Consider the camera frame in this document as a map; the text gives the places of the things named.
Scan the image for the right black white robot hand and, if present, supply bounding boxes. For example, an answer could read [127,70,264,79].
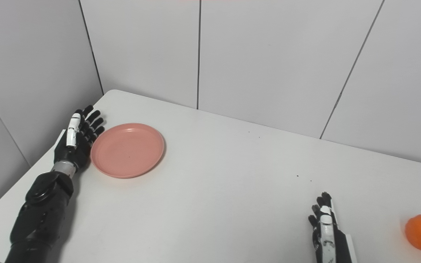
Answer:
[308,192,358,263]

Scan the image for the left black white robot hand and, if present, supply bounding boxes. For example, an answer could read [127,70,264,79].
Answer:
[53,105,105,172]

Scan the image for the pink round plate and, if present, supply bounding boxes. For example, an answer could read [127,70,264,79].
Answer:
[90,123,165,179]

